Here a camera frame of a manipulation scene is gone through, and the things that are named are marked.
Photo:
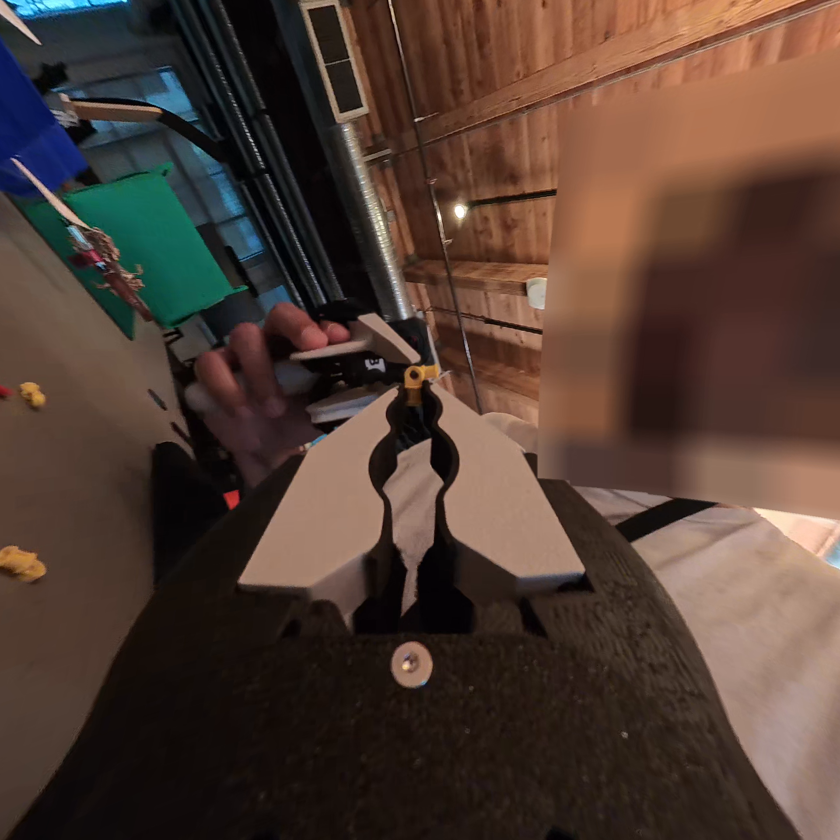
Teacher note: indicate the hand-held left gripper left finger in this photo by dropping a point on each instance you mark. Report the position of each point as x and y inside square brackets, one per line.
[321, 525]

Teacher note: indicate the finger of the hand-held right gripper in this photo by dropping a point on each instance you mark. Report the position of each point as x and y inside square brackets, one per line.
[387, 334]
[348, 405]

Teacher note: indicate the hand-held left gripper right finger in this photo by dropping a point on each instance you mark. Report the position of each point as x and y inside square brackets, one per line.
[512, 525]

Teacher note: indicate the person's right hand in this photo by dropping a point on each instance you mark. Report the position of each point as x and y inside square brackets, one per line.
[249, 394]

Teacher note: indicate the orange container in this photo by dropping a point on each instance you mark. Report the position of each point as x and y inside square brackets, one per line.
[231, 500]

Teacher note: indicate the white smoke detector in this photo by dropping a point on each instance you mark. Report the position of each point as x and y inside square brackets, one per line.
[537, 293]

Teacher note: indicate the black bar piece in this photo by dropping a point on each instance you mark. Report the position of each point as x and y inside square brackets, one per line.
[182, 432]

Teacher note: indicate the black round piece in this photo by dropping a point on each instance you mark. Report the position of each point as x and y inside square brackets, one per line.
[157, 399]

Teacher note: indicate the black ceiling pipes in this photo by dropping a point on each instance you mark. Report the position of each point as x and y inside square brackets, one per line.
[262, 164]

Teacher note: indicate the green plastic bin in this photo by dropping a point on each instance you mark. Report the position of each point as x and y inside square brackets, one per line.
[170, 249]

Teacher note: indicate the tan and red small parts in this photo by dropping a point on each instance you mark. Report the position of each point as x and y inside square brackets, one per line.
[111, 269]

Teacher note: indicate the white vent grille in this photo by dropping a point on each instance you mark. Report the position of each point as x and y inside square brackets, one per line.
[336, 59]

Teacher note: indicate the blue plastic bin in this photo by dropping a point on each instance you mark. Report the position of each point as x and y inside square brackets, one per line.
[26, 131]

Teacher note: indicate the silver ventilation duct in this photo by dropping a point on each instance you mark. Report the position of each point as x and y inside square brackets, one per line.
[371, 223]

